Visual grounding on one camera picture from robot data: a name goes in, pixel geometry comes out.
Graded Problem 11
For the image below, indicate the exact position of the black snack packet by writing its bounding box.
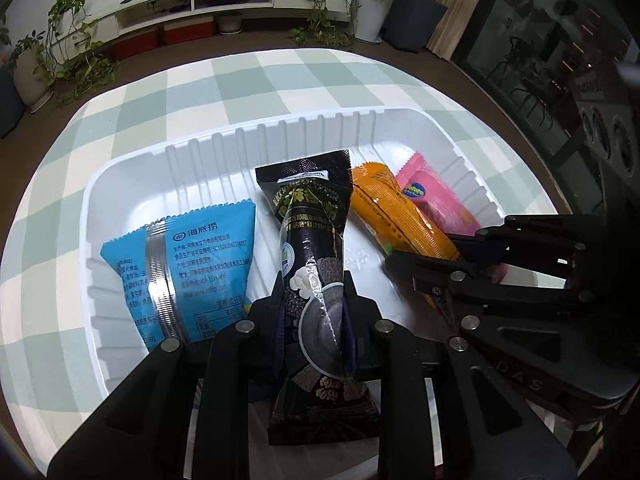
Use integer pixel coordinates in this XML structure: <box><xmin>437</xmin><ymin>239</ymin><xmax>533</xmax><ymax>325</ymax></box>
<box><xmin>254</xmin><ymin>148</ymin><xmax>381</xmax><ymax>447</ymax></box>

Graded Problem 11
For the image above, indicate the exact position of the light blue snack bag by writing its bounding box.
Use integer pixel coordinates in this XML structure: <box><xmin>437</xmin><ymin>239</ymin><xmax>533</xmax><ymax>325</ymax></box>
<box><xmin>101</xmin><ymin>200</ymin><xmax>256</xmax><ymax>350</ymax></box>

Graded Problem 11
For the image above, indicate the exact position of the white tv console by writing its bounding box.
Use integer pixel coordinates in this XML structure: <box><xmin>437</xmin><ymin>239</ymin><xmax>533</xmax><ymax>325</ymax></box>
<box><xmin>89</xmin><ymin>0</ymin><xmax>352</xmax><ymax>42</ymax></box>

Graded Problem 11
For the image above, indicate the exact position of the pink snack bar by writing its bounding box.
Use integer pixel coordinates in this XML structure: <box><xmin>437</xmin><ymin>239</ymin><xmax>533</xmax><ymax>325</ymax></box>
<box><xmin>392</xmin><ymin>152</ymin><xmax>480</xmax><ymax>257</ymax></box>

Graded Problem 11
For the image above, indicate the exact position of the trailing vine plant right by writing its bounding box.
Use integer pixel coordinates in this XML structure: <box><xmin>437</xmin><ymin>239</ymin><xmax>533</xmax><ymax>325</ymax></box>
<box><xmin>291</xmin><ymin>0</ymin><xmax>356</xmax><ymax>50</ymax></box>

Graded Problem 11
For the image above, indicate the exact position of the checkered green white tablecloth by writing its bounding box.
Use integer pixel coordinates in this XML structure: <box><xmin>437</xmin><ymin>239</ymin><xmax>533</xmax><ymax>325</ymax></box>
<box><xmin>1</xmin><ymin>49</ymin><xmax>554</xmax><ymax>469</ymax></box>

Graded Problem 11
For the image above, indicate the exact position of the red storage box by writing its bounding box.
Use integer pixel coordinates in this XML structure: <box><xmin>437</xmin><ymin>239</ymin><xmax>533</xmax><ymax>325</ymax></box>
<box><xmin>163</xmin><ymin>15</ymin><xmax>215</xmax><ymax>46</ymax></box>
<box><xmin>110</xmin><ymin>28</ymin><xmax>160</xmax><ymax>61</ymax></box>

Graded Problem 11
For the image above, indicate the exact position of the plant in white ribbed pot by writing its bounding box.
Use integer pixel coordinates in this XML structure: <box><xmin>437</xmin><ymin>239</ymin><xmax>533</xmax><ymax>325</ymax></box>
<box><xmin>1</xmin><ymin>26</ymin><xmax>53</xmax><ymax>114</ymax></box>

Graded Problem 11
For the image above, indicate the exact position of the red storage box left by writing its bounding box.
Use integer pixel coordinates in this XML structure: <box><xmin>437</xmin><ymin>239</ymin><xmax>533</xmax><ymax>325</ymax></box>
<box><xmin>110</xmin><ymin>28</ymin><xmax>160</xmax><ymax>61</ymax></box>

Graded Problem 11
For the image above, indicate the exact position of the orange snack packet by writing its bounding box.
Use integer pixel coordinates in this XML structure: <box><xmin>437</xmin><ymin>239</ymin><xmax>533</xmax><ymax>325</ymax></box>
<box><xmin>350</xmin><ymin>162</ymin><xmax>459</xmax><ymax>261</ymax></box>

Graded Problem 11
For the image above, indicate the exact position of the large leaf plant dark pot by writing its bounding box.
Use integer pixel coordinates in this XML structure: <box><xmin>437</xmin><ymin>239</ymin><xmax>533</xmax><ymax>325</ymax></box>
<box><xmin>383</xmin><ymin>0</ymin><xmax>447</xmax><ymax>53</ymax></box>

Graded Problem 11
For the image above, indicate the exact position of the white plastic tray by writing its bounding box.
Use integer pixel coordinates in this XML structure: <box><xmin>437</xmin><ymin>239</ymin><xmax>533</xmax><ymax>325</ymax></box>
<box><xmin>79</xmin><ymin>106</ymin><xmax>504</xmax><ymax>396</ymax></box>

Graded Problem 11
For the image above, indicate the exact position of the red storage box right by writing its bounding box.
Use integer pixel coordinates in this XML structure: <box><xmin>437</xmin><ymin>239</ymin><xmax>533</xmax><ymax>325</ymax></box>
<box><xmin>163</xmin><ymin>15</ymin><xmax>215</xmax><ymax>46</ymax></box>

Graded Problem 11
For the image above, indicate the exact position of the trailing vine plant left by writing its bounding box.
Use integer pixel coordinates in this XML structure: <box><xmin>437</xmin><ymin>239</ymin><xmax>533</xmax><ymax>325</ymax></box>
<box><xmin>14</xmin><ymin>0</ymin><xmax>119</xmax><ymax>106</ymax></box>

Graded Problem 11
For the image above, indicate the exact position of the small white pot under console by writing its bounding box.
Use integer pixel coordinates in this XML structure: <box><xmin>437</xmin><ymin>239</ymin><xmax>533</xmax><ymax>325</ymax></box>
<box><xmin>216</xmin><ymin>11</ymin><xmax>243</xmax><ymax>36</ymax></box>

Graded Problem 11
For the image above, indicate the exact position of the beige curtain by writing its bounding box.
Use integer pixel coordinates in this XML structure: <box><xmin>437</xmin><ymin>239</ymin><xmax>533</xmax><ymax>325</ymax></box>
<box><xmin>426</xmin><ymin>0</ymin><xmax>480</xmax><ymax>61</ymax></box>

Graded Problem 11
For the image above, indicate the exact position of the trailing vine plant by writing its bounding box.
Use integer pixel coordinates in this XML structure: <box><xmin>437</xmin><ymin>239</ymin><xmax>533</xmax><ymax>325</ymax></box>
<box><xmin>291</xmin><ymin>0</ymin><xmax>356</xmax><ymax>50</ymax></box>
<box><xmin>14</xmin><ymin>0</ymin><xmax>119</xmax><ymax>106</ymax></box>

